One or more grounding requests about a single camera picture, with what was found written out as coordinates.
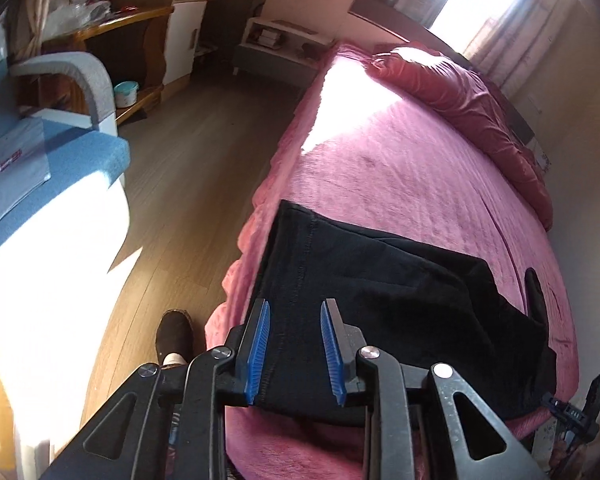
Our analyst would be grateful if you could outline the clear plastic bags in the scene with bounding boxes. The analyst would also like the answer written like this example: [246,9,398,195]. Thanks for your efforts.
[45,0,113,36]

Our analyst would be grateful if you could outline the small white floral box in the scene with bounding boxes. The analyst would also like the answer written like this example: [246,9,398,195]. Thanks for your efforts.
[530,140,554,176]

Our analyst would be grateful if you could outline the flat plastic bag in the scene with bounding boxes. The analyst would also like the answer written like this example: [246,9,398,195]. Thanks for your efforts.
[0,119,54,194]

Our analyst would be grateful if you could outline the red duvet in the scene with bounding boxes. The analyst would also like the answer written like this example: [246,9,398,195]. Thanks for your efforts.
[367,46,555,231]

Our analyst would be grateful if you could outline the black pants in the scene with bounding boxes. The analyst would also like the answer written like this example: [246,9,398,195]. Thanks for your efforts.
[252,199,572,428]

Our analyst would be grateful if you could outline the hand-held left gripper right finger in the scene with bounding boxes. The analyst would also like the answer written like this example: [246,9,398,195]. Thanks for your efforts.
[320,298,546,480]

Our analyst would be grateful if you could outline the white nightstand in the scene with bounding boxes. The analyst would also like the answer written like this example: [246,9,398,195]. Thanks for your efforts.
[232,16,338,78]

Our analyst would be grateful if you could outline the pink plush bed blanket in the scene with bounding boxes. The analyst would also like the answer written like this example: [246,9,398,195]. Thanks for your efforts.
[205,42,581,480]

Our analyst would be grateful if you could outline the teal lidded container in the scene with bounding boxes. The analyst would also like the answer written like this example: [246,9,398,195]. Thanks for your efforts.
[113,80,140,110]

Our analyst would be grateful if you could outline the wooden desk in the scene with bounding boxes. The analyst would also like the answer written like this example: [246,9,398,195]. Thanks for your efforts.
[40,5,176,126]

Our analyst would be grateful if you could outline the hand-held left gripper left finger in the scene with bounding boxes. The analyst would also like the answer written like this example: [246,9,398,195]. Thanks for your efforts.
[40,299,271,480]

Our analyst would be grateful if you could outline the blue sofa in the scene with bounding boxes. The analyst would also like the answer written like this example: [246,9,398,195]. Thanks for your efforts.
[0,51,132,461]

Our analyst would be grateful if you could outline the wooden shelf unit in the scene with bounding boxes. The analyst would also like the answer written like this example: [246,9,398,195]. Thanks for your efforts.
[105,0,259,68]

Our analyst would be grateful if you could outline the brown slipper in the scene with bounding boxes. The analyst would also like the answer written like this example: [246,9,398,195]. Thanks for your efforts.
[156,309,197,368]

